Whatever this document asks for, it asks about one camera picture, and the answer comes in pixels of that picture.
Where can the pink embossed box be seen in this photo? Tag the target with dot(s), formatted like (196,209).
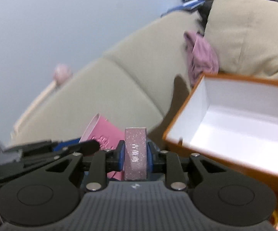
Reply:
(108,135)

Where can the orange cardboard box white inside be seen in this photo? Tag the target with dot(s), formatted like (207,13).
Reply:
(233,120)

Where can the mauve cloth garment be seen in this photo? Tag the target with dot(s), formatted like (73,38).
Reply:
(200,56)

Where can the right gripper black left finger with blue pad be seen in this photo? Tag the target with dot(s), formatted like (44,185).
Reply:
(100,164)

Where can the small glittery mauve box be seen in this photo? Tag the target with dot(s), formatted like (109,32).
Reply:
(135,164)

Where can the beige cushion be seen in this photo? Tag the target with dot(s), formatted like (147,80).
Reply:
(244,34)

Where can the pink ball wooden stick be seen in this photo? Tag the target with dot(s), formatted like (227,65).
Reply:
(61,75)

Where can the beige sofa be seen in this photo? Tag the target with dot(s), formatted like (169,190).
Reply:
(131,84)

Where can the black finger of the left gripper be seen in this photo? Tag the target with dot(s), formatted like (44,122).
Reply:
(37,152)

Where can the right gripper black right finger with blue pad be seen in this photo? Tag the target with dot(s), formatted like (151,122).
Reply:
(168,163)

